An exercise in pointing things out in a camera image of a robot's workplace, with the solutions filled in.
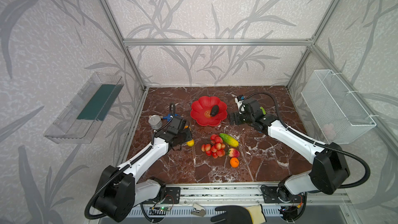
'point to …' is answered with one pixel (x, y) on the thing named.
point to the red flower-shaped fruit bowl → (201, 110)
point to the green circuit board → (163, 208)
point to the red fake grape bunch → (216, 149)
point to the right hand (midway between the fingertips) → (235, 109)
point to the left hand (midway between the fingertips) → (193, 130)
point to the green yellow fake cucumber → (229, 140)
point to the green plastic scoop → (263, 110)
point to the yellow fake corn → (190, 143)
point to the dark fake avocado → (214, 110)
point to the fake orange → (234, 162)
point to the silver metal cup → (155, 122)
